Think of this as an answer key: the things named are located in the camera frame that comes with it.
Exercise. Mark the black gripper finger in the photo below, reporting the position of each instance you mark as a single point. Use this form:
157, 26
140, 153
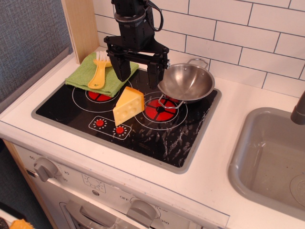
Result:
155, 72
121, 67

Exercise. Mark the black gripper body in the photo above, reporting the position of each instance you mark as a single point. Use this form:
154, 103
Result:
136, 43

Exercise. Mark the yellow dish scrubber brush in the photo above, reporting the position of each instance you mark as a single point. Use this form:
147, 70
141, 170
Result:
102, 61

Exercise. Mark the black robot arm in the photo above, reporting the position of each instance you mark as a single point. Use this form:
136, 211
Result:
135, 11

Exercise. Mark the black toy stove top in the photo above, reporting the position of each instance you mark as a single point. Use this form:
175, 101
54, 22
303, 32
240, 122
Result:
166, 134

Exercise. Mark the small steel wok pan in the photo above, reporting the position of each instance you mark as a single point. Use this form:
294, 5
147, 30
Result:
186, 82

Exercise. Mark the yellow toy cheese wedge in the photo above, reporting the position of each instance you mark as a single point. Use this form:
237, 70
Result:
130, 103

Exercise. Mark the green folded cloth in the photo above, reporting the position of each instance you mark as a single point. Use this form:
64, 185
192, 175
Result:
85, 72

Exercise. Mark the grey left oven knob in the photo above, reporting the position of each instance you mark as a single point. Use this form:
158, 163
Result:
45, 169

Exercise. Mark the grey oven knob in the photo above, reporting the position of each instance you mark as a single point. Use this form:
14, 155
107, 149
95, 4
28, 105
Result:
142, 212
45, 169

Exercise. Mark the grey right oven knob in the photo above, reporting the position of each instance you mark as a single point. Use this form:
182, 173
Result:
142, 212

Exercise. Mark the grey sink basin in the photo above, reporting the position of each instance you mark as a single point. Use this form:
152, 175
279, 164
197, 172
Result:
268, 164

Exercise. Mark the grey faucet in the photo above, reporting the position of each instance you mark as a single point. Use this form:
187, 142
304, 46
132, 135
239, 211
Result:
298, 113

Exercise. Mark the orange fuzzy object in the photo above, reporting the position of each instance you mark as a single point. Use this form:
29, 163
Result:
21, 224

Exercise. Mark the wooden side post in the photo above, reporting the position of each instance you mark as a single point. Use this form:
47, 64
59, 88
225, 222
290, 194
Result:
81, 23

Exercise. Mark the grey oven door handle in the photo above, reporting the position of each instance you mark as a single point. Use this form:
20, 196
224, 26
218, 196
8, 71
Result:
90, 216

